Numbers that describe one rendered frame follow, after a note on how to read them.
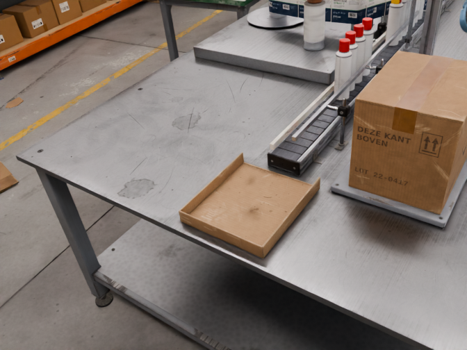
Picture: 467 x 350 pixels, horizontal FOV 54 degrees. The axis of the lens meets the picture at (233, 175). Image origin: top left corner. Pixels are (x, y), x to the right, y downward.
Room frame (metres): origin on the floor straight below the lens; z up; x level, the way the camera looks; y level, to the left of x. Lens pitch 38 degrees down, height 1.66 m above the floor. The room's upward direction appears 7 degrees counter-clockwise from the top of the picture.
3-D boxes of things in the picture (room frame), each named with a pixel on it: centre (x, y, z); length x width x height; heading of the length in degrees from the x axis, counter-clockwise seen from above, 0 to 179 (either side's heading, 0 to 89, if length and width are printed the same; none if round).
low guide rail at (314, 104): (1.51, -0.46, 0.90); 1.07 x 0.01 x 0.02; 141
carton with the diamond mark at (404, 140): (0.98, -0.49, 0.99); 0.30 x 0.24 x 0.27; 142
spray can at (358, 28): (1.47, -0.47, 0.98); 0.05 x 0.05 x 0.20
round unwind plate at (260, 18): (2.22, -0.31, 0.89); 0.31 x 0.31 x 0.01
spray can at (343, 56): (1.37, -0.40, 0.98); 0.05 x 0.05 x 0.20
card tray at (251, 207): (0.93, -0.04, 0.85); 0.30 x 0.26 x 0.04; 141
